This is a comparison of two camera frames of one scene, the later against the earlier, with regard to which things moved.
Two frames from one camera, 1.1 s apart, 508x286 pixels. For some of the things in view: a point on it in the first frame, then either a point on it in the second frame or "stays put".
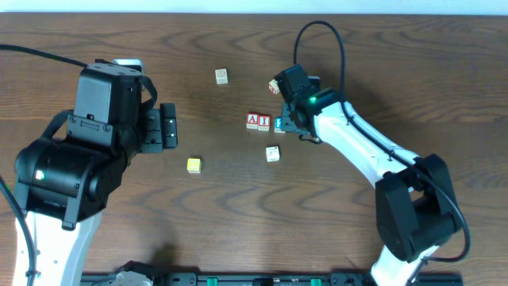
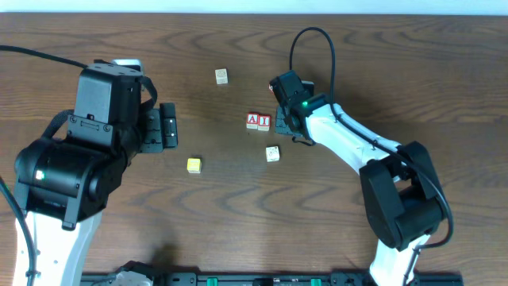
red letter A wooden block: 252,119 stays put
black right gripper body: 291,127 → 282,124
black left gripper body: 165,127 stays put
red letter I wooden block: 264,122 stays put
